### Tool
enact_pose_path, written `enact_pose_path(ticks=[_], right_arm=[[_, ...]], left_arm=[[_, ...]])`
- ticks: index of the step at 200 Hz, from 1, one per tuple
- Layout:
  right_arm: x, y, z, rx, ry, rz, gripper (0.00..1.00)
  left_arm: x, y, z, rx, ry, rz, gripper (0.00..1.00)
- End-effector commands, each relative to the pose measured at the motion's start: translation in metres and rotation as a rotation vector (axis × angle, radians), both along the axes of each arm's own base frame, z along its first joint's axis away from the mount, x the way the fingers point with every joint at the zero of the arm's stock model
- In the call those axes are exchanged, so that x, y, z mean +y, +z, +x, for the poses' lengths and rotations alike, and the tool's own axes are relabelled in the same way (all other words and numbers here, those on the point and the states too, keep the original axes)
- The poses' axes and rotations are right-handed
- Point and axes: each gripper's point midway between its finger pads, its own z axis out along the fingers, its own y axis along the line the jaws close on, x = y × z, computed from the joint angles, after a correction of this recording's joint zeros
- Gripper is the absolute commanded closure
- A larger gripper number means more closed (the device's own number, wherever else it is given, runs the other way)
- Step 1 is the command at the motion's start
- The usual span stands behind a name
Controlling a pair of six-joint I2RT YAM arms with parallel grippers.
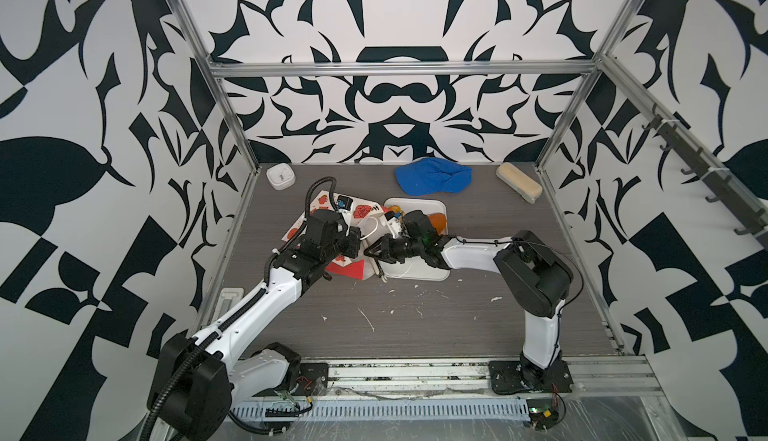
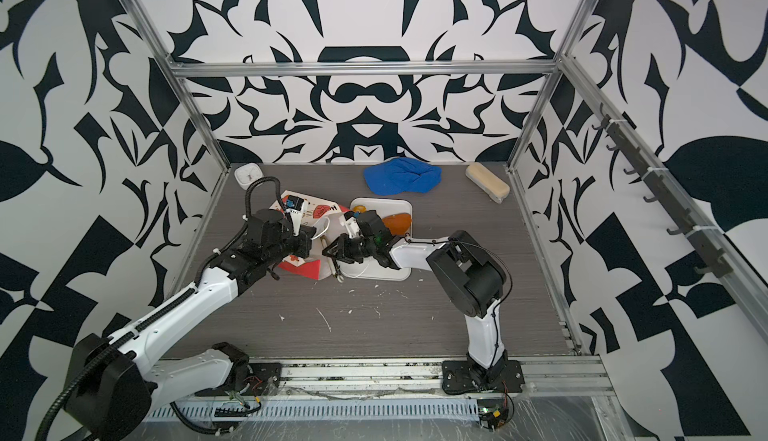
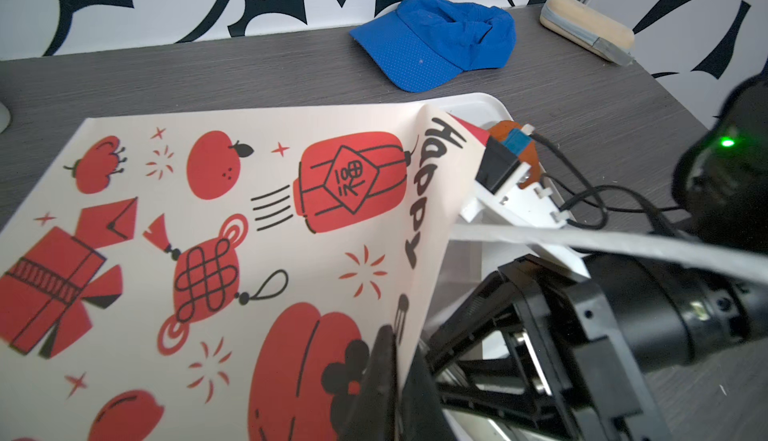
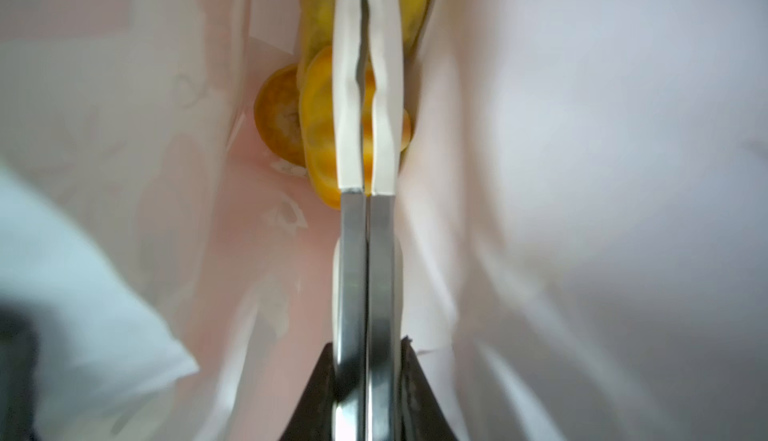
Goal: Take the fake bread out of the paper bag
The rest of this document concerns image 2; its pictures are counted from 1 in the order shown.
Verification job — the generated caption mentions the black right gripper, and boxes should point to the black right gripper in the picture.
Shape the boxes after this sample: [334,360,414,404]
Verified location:
[323,233,381,263]

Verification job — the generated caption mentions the white red paper bag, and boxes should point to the white red paper bag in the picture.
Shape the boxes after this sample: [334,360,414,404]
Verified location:
[278,190,348,281]

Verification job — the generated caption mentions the orange fake baguette bread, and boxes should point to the orange fake baguette bread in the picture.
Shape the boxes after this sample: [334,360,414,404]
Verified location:
[382,213,412,236]

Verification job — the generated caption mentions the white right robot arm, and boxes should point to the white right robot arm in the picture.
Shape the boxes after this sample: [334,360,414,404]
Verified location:
[322,210,508,378]

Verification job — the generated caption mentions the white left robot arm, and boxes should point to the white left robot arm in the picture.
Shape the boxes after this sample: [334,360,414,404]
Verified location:
[54,209,316,440]

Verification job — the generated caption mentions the white plastic tray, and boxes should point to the white plastic tray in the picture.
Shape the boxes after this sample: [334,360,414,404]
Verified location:
[341,197,415,283]

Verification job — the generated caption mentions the white square analog clock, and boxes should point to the white square analog clock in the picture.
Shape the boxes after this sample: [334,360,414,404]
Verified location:
[234,163,264,190]

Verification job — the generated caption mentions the blue cloth cap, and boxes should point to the blue cloth cap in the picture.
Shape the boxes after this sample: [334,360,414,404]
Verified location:
[363,158,442,196]

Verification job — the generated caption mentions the beige sponge block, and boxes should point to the beige sponge block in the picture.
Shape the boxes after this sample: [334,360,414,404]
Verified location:
[465,163,511,204]

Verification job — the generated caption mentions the green circuit board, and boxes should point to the green circuit board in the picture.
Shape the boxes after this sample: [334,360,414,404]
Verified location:
[478,396,515,431]

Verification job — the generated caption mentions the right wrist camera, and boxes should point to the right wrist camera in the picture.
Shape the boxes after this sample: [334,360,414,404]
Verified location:
[343,211,360,239]

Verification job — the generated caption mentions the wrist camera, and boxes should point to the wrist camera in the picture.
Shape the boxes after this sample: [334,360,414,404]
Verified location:
[343,211,360,239]
[283,195,305,212]

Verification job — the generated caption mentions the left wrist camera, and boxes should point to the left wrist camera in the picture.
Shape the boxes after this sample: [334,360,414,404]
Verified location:
[283,195,305,212]

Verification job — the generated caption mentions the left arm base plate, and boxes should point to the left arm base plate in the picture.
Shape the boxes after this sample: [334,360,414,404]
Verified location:
[194,362,282,397]

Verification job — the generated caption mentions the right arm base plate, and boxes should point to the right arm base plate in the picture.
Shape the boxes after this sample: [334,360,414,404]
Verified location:
[441,357,526,395]

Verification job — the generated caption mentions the white slotted cable duct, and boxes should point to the white slotted cable duct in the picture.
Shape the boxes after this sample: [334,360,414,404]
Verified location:
[140,398,481,423]

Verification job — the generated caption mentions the black corrugated cable conduit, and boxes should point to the black corrugated cable conduit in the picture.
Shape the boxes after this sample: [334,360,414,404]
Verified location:
[34,329,130,441]

